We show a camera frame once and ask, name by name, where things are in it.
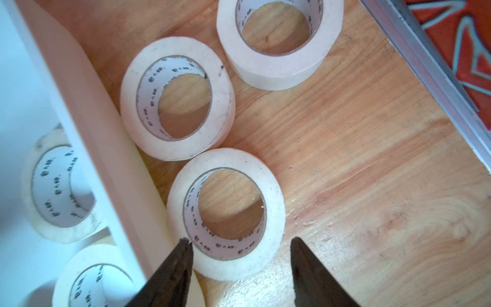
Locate beige tape roll ten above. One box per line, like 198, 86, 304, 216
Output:
120, 37, 236, 161

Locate white plastic tray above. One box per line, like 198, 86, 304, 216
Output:
1, 1, 174, 306

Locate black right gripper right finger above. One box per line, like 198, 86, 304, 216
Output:
290, 237, 359, 306

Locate beige tape roll five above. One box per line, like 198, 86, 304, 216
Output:
167, 148, 286, 281

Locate beige tape roll six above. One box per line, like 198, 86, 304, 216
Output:
20, 129, 107, 244

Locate beige tape roll eleven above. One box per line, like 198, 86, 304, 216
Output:
217, 0, 344, 91

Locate beige tape roll twelve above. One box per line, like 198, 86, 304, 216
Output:
52, 244, 138, 307

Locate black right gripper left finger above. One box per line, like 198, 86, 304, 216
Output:
126, 238, 194, 307

